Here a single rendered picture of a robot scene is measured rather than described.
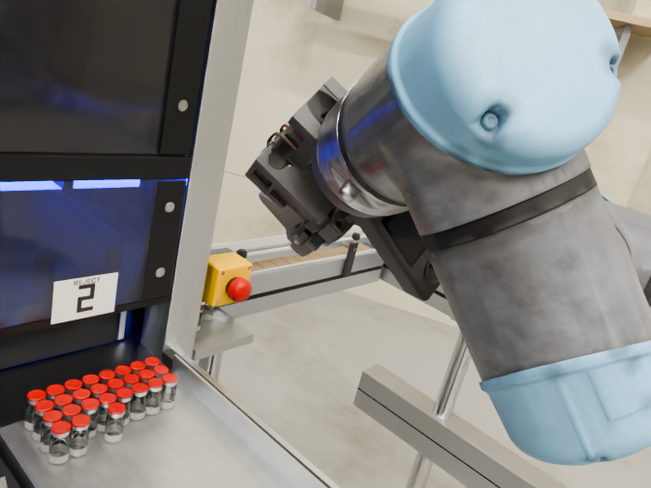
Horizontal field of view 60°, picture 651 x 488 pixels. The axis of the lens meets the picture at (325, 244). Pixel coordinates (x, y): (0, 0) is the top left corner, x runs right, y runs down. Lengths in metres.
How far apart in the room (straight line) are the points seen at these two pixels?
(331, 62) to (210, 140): 2.54
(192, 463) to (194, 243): 0.31
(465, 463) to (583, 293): 1.37
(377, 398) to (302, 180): 1.32
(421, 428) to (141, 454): 0.99
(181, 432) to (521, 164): 0.66
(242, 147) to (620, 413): 3.34
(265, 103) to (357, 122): 3.18
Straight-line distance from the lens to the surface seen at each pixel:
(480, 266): 0.22
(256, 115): 3.46
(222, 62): 0.80
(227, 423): 0.82
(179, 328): 0.92
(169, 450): 0.77
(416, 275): 0.40
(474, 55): 0.19
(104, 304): 0.82
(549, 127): 0.20
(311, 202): 0.38
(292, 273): 1.22
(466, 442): 1.56
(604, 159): 3.05
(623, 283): 0.24
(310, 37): 3.36
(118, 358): 0.93
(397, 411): 1.64
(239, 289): 0.91
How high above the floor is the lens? 1.39
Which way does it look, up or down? 19 degrees down
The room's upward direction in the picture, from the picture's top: 14 degrees clockwise
